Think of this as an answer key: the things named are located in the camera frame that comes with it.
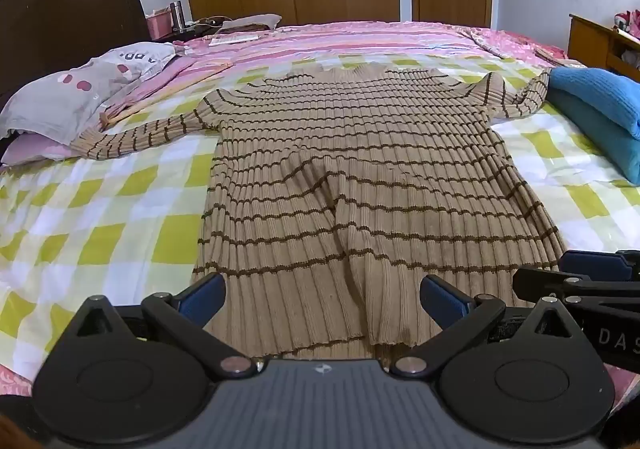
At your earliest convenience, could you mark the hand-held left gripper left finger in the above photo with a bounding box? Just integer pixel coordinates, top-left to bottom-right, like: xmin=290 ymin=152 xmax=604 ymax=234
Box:
xmin=69 ymin=273 xmax=257 ymax=378

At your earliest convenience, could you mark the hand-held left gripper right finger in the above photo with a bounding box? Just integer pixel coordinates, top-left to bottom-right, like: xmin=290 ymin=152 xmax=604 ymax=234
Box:
xmin=390 ymin=275 xmax=584 ymax=378

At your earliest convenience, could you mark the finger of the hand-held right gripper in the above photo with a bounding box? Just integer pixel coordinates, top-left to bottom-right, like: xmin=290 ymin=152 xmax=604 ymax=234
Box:
xmin=512 ymin=268 xmax=640 ymax=318
xmin=559 ymin=250 xmax=640 ymax=281

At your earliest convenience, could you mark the beige striped knit sweater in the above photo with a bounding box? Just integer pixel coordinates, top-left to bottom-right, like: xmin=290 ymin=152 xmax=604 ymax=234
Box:
xmin=67 ymin=63 xmax=568 ymax=362

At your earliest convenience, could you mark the teal folded garment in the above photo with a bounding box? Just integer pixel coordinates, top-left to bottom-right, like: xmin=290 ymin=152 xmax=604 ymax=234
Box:
xmin=545 ymin=89 xmax=640 ymax=187

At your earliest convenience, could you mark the blue folded sweater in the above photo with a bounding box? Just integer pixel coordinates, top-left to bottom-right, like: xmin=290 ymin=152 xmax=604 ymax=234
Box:
xmin=547 ymin=67 xmax=640 ymax=140

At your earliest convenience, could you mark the wooden desk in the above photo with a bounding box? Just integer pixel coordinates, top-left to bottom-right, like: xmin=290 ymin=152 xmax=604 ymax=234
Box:
xmin=569 ymin=14 xmax=640 ymax=82

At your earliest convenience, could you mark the pink patterned cloth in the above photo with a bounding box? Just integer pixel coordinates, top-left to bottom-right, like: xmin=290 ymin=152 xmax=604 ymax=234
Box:
xmin=614 ymin=9 xmax=640 ymax=40

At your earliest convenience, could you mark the grey pillow with pink dots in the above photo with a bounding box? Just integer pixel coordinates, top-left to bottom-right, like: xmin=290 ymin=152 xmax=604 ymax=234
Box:
xmin=0 ymin=41 xmax=178 ymax=146

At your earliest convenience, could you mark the dark nightstand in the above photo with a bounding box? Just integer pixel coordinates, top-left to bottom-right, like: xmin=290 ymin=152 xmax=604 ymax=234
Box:
xmin=150 ymin=21 xmax=222 ymax=42

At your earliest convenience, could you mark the pink box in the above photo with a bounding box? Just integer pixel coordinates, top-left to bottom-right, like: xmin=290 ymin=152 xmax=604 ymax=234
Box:
xmin=146 ymin=8 xmax=174 ymax=38

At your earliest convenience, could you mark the grey cushion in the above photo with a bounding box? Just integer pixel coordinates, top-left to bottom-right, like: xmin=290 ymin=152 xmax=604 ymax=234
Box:
xmin=220 ymin=14 xmax=282 ymax=32

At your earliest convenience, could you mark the pink striped blanket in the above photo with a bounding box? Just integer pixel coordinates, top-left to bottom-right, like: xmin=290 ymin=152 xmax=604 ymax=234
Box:
xmin=100 ymin=20 xmax=571 ymax=130

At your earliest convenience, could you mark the dark wooden headboard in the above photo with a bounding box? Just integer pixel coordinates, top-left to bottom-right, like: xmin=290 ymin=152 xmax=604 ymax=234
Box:
xmin=0 ymin=0 xmax=151 ymax=104

